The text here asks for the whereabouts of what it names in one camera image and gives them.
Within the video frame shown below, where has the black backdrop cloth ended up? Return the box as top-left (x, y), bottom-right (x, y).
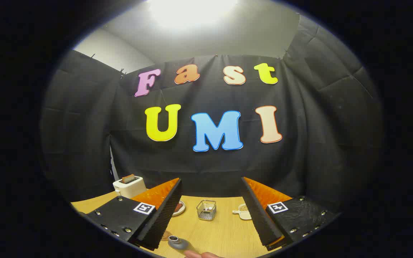
top-left (40, 14), bottom-right (384, 215)

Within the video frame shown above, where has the metal wire basket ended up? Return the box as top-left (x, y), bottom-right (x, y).
top-left (196, 200), bottom-right (217, 221)

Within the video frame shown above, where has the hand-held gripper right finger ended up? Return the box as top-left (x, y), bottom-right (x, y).
top-left (241, 176), bottom-right (340, 251)

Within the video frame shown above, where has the white toaster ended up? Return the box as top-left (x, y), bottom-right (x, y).
top-left (113, 175), bottom-right (147, 199)

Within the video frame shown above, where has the wooden table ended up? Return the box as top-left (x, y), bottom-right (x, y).
top-left (71, 192), bottom-right (282, 258)

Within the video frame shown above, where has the silver bottle with green label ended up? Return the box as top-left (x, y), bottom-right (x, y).
top-left (168, 235), bottom-right (200, 253)

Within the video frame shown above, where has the white scoop with grains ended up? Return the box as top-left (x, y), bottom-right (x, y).
top-left (232, 204), bottom-right (252, 220)

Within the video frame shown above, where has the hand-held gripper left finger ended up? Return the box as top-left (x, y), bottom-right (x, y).
top-left (85, 177), bottom-right (184, 251)

